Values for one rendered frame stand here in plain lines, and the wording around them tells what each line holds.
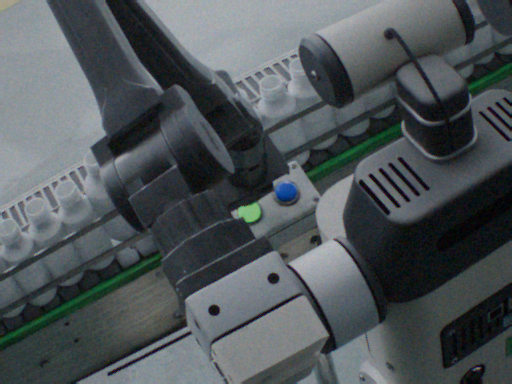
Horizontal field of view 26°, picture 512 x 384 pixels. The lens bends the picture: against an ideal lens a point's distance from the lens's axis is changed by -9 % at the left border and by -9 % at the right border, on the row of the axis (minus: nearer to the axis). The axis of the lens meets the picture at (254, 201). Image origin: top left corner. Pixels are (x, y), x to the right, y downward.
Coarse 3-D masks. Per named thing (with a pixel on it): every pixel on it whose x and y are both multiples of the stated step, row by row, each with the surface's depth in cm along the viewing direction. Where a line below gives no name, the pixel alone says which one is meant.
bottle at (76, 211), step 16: (64, 192) 176; (80, 192) 175; (64, 208) 174; (80, 208) 174; (64, 224) 176; (80, 224) 175; (80, 240) 177; (96, 240) 178; (80, 256) 181; (96, 256) 180; (112, 256) 183
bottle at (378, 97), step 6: (390, 84) 190; (378, 90) 188; (384, 90) 188; (390, 90) 190; (366, 96) 189; (372, 96) 189; (378, 96) 189; (384, 96) 189; (390, 96) 190; (366, 102) 190; (372, 102) 190; (378, 102) 190; (390, 108) 192; (378, 114) 192; (384, 114) 192
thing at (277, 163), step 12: (264, 156) 154; (276, 156) 159; (240, 168) 153; (252, 168) 154; (264, 168) 156; (276, 168) 159; (288, 168) 159; (228, 180) 158; (240, 180) 156; (252, 180) 156; (264, 180) 158; (216, 192) 158; (228, 192) 158; (240, 192) 158; (252, 192) 158; (228, 204) 157
